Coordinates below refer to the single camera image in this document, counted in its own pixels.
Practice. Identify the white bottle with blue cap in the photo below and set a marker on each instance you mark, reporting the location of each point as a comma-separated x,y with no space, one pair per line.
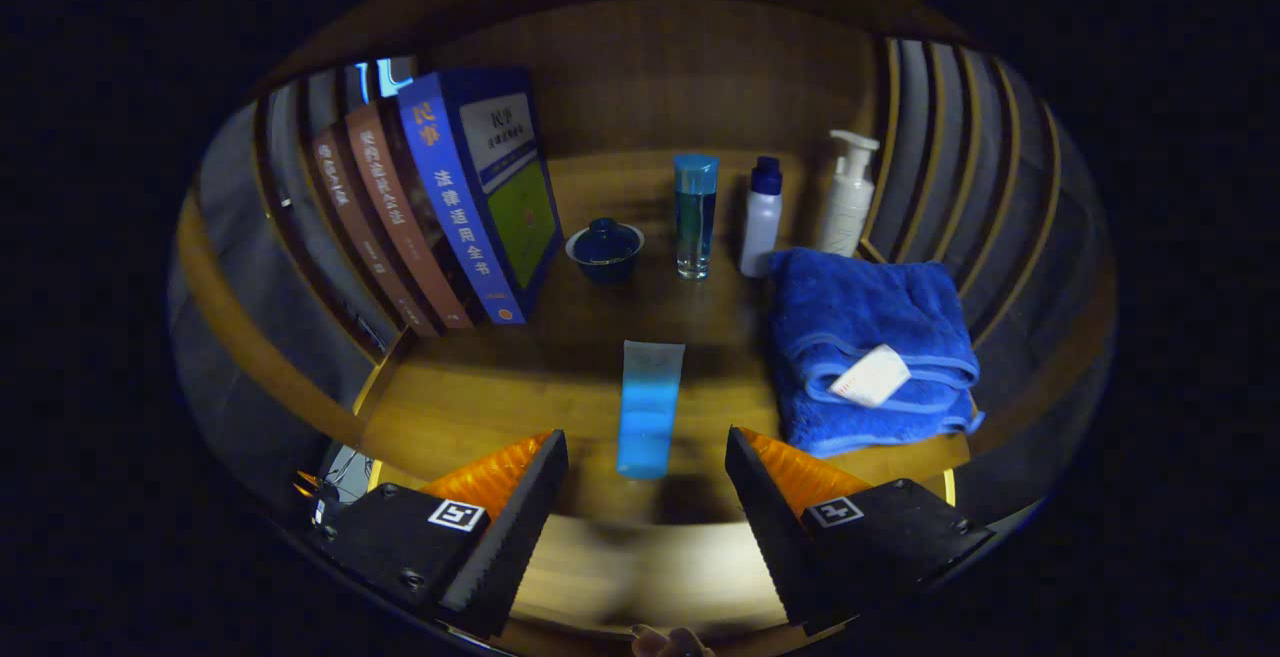
760,227

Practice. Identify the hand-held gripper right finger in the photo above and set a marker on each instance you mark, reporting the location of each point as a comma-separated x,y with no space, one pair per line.
770,527

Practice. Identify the wooden cabinet with shelf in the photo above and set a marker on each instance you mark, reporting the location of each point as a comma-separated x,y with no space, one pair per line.
700,77

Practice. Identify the reddish brown book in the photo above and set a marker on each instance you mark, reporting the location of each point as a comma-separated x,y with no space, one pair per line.
400,207

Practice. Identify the folded blue towel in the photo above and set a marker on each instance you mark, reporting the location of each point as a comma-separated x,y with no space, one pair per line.
850,317

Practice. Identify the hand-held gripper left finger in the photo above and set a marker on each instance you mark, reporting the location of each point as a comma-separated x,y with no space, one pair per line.
520,527

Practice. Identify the thick blue book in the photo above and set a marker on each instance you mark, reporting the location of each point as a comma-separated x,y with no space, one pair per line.
450,197

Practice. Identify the blue lidded teacup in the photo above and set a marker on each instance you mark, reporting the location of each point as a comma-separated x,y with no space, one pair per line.
605,249

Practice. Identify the white pump bottle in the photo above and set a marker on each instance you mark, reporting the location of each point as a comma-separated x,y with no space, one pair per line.
845,202

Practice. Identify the blue cosmetic tube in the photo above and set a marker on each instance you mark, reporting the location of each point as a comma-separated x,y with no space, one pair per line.
650,407

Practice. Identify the wooden countertop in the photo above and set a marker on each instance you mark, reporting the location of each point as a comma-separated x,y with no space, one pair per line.
560,387

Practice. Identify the clear bottle with teal cap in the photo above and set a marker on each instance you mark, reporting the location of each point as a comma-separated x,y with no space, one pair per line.
695,217

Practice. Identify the wooden drawer with black knob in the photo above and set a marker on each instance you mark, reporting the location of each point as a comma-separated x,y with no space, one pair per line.
650,577

